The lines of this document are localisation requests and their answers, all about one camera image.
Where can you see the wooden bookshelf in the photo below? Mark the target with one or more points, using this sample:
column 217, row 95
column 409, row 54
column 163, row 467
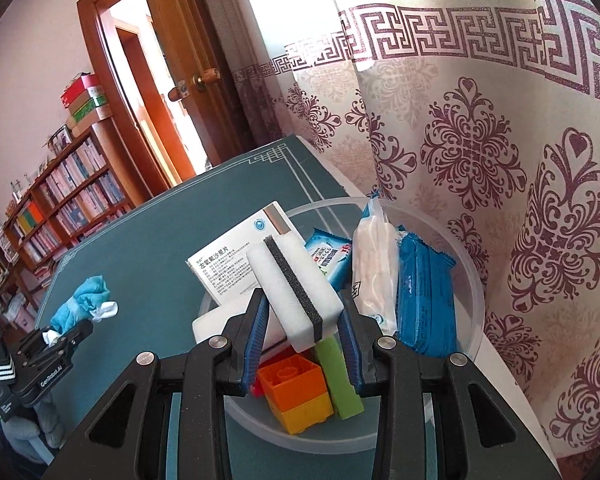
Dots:
column 70, row 200

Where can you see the wooden door frame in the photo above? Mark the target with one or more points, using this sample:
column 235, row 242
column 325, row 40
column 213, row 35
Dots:
column 110, row 85

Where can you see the plain blue snack packet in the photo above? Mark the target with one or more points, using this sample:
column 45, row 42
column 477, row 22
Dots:
column 425, row 300

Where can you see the red glue packet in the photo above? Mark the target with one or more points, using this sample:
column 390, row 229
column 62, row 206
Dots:
column 256, row 387

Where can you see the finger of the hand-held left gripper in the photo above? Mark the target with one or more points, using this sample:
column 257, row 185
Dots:
column 72, row 337

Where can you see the orange and yellow toy block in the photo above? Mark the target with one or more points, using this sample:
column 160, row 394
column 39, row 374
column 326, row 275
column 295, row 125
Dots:
column 295, row 395

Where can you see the person's left hand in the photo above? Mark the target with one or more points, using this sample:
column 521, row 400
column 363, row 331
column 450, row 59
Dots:
column 45, row 420

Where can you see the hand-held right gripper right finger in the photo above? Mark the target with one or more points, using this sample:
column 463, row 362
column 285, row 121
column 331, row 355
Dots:
column 350, row 350

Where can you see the blue cracker packet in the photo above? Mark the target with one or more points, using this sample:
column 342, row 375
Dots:
column 330, row 260

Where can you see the cotton swab bag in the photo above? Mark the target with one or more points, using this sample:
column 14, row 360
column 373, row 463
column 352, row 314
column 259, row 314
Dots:
column 372, row 270

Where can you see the green toy block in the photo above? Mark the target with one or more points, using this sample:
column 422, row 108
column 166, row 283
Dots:
column 340, row 385

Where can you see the patterned white curtain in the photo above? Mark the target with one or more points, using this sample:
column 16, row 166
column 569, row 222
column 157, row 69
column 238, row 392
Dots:
column 455, row 135

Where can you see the blue cloth with white tag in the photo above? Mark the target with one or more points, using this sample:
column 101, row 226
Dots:
column 80, row 300

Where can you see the picture frame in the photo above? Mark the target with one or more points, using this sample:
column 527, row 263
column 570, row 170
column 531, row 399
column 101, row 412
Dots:
column 60, row 140

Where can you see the green gift box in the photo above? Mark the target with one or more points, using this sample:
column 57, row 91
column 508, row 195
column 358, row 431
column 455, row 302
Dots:
column 90, row 107

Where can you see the wooden door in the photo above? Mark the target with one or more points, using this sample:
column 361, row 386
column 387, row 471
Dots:
column 195, row 35

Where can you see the teal table mat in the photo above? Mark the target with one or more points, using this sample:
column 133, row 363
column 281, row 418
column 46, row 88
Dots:
column 155, row 240

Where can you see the white sponge with black stripe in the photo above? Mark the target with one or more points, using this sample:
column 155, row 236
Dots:
column 215, row 322
column 295, row 290

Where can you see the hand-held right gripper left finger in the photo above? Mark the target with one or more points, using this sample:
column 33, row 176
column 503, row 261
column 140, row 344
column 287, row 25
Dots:
column 257, row 340

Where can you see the clear plastic bowl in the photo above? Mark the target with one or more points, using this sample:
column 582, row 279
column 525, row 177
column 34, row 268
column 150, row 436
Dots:
column 460, row 310

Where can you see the white medicine box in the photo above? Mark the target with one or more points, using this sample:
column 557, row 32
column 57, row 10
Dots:
column 220, row 270

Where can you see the red gift box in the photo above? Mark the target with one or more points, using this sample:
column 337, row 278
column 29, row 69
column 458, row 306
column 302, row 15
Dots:
column 80, row 90

